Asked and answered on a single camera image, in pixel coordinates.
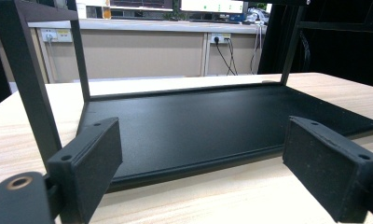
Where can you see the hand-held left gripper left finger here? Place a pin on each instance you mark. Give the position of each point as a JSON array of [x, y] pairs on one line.
[[88, 168]]

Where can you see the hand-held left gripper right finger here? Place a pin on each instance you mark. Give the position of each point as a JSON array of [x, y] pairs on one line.
[[327, 168]]

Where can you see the dark monitor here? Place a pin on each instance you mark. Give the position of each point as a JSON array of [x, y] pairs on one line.
[[141, 3]]

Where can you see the black metal rack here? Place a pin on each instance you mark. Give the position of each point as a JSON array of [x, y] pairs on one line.
[[190, 130]]

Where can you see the beige counter partition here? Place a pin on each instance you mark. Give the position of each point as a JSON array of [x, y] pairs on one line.
[[138, 53]]

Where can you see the orange bottle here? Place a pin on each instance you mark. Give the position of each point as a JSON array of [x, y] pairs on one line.
[[106, 12]]

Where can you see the white wall socket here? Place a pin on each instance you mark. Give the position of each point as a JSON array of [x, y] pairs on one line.
[[220, 37], [56, 35]]

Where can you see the white box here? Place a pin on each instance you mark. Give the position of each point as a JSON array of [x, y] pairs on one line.
[[81, 11]]

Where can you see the black metal stand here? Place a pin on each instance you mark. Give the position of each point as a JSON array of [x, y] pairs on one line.
[[340, 26]]

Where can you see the bright white monitor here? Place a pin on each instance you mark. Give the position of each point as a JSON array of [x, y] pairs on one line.
[[212, 6]]

